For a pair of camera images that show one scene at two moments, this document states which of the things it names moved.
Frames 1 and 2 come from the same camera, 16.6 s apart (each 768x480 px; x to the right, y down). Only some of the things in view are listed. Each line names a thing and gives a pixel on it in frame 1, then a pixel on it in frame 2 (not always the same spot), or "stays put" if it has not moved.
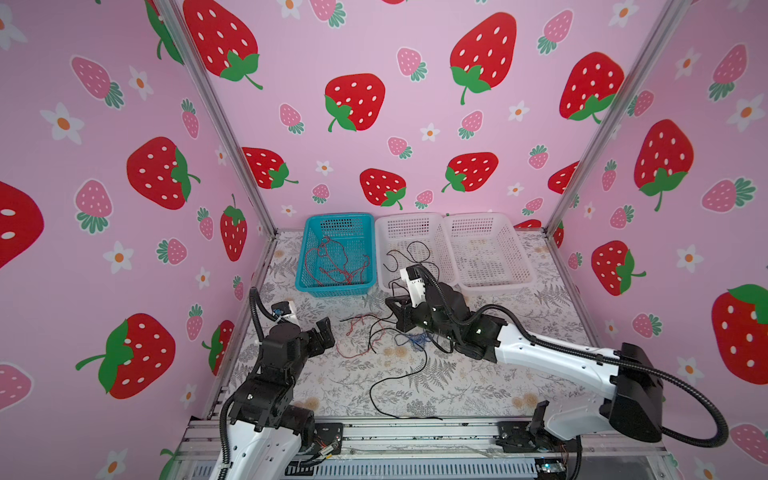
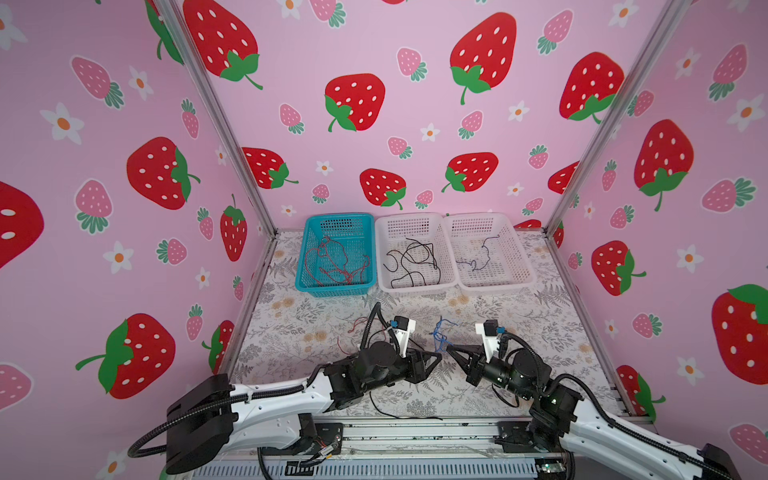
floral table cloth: [412, 349] stays put
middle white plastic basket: [412, 238] stays put
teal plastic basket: [337, 255] stays put
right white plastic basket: [488, 252] stays put
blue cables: [419, 339] to [440, 338]
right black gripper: [402, 310] to [474, 372]
